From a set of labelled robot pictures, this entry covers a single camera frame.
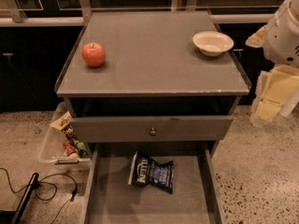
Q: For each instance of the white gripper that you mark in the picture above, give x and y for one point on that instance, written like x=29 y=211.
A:
x=282 y=39

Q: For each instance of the blue Kettle chip bag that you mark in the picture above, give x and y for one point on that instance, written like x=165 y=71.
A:
x=147 y=171

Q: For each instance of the round metal drawer knob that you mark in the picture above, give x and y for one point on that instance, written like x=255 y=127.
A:
x=152 y=132

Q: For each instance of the grey drawer cabinet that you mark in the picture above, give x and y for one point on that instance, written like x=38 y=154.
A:
x=152 y=69

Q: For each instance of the open grey middle drawer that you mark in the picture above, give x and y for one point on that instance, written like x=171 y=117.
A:
x=109 y=199

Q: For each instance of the grey top drawer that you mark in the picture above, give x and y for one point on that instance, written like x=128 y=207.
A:
x=137 y=129

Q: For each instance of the white bowl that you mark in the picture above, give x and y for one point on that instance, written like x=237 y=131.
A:
x=212 y=44

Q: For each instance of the metal railing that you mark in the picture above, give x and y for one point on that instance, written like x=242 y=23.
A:
x=79 y=11

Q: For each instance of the red apple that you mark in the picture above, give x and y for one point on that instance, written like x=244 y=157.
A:
x=93 y=54

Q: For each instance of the green snack packet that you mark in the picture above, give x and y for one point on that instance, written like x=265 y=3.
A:
x=80 y=147

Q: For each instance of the tan snack packet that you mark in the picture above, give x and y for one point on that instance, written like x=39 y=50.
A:
x=63 y=122

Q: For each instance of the red snack packet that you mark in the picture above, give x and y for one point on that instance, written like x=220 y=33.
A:
x=70 y=150

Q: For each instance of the clear plastic bin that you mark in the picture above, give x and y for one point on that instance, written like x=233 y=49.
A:
x=52 y=150

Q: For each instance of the black flat device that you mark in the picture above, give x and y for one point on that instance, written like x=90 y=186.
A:
x=14 y=216

